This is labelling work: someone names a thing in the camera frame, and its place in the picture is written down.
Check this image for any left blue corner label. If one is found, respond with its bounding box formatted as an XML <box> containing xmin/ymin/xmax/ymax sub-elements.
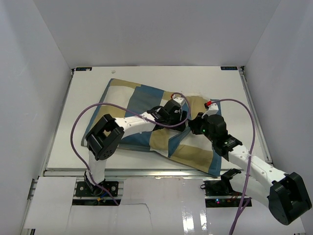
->
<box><xmin>75</xmin><ymin>67</ymin><xmax>92</xmax><ymax>71</ymax></box>

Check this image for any purple cable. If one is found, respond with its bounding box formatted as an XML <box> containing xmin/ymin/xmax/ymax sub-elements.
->
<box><xmin>69</xmin><ymin>92</ymin><xmax>191</xmax><ymax>205</ymax></box>
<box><xmin>215</xmin><ymin>98</ymin><xmax>256</xmax><ymax>235</ymax></box>

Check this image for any blue corner label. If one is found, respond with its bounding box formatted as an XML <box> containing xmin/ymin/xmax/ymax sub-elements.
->
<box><xmin>75</xmin><ymin>67</ymin><xmax>92</xmax><ymax>71</ymax></box>
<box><xmin>220</xmin><ymin>66</ymin><xmax>238</xmax><ymax>71</ymax></box>

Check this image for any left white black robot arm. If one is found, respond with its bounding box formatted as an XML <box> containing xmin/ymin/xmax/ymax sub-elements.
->
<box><xmin>86</xmin><ymin>97</ymin><xmax>188</xmax><ymax>195</ymax></box>

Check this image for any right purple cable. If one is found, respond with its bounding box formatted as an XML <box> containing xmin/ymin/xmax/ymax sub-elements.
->
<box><xmin>215</xmin><ymin>98</ymin><xmax>256</xmax><ymax>235</ymax></box>

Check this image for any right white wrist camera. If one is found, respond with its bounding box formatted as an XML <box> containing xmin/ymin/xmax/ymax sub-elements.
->
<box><xmin>202</xmin><ymin>100</ymin><xmax>219</xmax><ymax>116</ymax></box>

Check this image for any aluminium frame rail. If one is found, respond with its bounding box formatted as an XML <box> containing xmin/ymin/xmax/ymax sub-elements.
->
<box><xmin>44</xmin><ymin>169</ymin><xmax>218</xmax><ymax>179</ymax></box>

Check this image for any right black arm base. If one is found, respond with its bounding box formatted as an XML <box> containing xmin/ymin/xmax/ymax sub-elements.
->
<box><xmin>200</xmin><ymin>168</ymin><xmax>243</xmax><ymax>208</ymax></box>

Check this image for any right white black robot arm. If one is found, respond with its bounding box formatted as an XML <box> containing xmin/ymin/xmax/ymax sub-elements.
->
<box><xmin>188</xmin><ymin>113</ymin><xmax>312</xmax><ymax>225</ymax></box>

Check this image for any right blue corner label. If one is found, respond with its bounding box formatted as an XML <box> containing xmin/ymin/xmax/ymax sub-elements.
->
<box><xmin>220</xmin><ymin>66</ymin><xmax>238</xmax><ymax>71</ymax></box>

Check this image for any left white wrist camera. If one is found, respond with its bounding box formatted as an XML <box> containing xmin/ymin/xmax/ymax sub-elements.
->
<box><xmin>171</xmin><ymin>94</ymin><xmax>186</xmax><ymax>108</ymax></box>

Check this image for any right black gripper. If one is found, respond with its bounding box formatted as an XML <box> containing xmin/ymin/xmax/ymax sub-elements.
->
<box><xmin>189</xmin><ymin>113</ymin><xmax>217</xmax><ymax>143</ymax></box>

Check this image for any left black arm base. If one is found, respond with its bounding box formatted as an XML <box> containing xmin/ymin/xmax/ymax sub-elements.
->
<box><xmin>72</xmin><ymin>180</ymin><xmax>121</xmax><ymax>206</ymax></box>

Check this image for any white pillow with yellow edge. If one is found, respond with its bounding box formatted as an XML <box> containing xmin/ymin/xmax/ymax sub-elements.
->
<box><xmin>183</xmin><ymin>92</ymin><xmax>210</xmax><ymax>101</ymax></box>

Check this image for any blue beige checkered pillowcase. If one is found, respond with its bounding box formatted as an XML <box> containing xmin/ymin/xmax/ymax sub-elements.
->
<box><xmin>85</xmin><ymin>78</ymin><xmax>222</xmax><ymax>176</ymax></box>

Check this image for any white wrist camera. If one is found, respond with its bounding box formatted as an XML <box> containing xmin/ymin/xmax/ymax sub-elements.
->
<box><xmin>202</xmin><ymin>100</ymin><xmax>219</xmax><ymax>116</ymax></box>
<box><xmin>171</xmin><ymin>94</ymin><xmax>186</xmax><ymax>108</ymax></box>

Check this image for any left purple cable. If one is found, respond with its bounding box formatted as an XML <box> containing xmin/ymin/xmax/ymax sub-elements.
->
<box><xmin>69</xmin><ymin>92</ymin><xmax>191</xmax><ymax>205</ymax></box>

